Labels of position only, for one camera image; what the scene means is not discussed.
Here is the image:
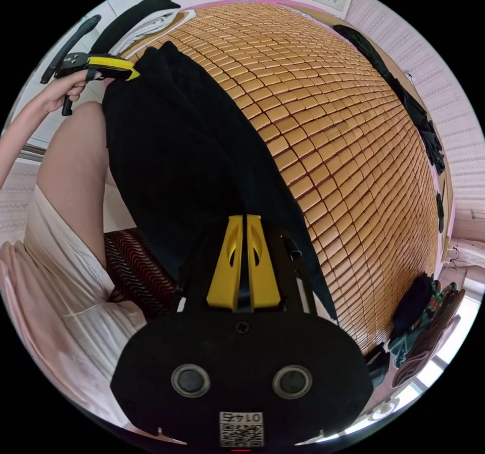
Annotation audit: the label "person's body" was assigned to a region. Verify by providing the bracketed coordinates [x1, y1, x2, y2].
[0, 101, 152, 436]

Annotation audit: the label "black pants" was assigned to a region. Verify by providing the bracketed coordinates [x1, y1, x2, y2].
[101, 40, 340, 323]

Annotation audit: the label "colourful pile of clothes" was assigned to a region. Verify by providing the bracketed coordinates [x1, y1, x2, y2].
[386, 274, 467, 389]

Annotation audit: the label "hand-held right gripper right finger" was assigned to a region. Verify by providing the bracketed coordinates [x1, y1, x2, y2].
[247, 214, 281, 311]

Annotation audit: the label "red wavy patterned cushion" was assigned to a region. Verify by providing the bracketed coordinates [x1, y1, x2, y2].
[103, 230, 179, 321]

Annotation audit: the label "person's left hand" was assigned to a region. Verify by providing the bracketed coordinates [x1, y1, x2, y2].
[46, 70, 95, 114]

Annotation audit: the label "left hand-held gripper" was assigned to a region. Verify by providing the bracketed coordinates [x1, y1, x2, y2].
[54, 53, 141, 117]

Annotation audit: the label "black and white pile of clothes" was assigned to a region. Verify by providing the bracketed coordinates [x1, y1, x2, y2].
[89, 0, 196, 59]

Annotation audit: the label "bed with woven mat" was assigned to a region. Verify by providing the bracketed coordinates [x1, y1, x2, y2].
[104, 0, 455, 357]

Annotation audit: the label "heap of black clothes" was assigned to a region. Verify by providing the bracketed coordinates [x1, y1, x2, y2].
[332, 23, 446, 176]

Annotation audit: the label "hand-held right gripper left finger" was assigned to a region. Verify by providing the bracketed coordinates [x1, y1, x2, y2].
[206, 214, 244, 313]

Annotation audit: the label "person's left forearm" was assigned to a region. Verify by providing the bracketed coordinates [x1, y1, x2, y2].
[0, 97, 53, 189]

